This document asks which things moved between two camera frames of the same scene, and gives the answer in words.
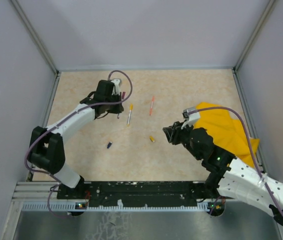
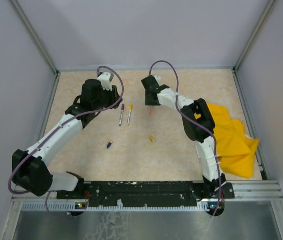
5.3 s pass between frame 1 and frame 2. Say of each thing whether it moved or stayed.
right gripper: moved
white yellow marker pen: stayed
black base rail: stayed
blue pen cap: stayed
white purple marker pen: moved
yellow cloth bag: stayed
